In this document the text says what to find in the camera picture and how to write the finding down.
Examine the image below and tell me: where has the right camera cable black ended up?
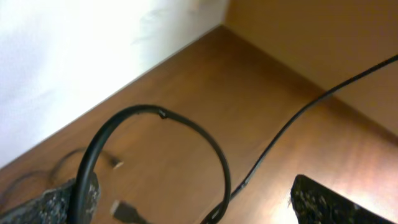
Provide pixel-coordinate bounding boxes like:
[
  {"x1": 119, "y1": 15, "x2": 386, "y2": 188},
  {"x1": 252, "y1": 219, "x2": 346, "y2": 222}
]
[{"x1": 230, "y1": 55, "x2": 397, "y2": 200}]

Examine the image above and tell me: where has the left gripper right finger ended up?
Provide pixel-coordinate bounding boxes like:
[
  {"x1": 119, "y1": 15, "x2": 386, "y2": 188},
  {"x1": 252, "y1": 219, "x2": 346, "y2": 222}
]
[{"x1": 290, "y1": 174, "x2": 394, "y2": 224}]

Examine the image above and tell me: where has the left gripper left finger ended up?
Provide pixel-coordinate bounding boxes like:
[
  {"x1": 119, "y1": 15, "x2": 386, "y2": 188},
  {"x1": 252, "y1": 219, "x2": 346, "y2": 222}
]
[{"x1": 1, "y1": 174, "x2": 101, "y2": 224}]

